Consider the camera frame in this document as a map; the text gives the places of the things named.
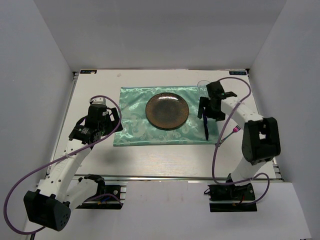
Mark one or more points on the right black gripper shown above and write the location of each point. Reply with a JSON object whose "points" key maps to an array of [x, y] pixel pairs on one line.
{"points": [[205, 102]]}

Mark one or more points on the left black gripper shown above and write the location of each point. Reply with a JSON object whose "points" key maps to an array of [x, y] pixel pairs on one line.
{"points": [[113, 124]]}

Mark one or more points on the purple handled knife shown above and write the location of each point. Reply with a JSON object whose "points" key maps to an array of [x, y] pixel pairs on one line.
{"points": [[205, 125]]}

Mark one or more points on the clear drinking glass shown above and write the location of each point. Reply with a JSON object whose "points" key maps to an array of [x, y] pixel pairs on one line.
{"points": [[202, 88]]}

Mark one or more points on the green satin placemat cloth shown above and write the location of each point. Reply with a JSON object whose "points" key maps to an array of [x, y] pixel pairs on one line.
{"points": [[137, 131]]}

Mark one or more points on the fork with pink neck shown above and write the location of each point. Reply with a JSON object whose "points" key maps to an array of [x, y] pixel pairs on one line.
{"points": [[236, 129]]}

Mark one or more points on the brown speckled ceramic plate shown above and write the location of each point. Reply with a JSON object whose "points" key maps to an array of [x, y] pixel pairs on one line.
{"points": [[167, 111]]}

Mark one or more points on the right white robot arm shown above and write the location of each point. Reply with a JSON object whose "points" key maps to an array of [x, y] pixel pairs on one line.
{"points": [[260, 139]]}

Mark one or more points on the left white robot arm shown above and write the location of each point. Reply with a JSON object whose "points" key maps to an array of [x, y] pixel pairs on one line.
{"points": [[53, 201]]}

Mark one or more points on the blue label sticker right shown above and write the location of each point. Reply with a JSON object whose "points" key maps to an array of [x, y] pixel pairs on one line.
{"points": [[238, 73]]}

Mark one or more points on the blue label sticker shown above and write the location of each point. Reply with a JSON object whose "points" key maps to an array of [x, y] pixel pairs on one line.
{"points": [[238, 73], [88, 71]]}

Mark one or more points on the blue label sticker left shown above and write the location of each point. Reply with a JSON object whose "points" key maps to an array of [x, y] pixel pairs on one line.
{"points": [[88, 71]]}

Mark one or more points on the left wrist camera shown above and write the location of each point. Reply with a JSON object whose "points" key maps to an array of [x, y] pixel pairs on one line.
{"points": [[98, 101]]}

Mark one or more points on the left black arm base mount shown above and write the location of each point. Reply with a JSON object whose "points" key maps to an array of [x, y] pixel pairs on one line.
{"points": [[111, 197]]}

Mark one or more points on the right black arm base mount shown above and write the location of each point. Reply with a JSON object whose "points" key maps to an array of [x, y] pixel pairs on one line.
{"points": [[230, 198]]}

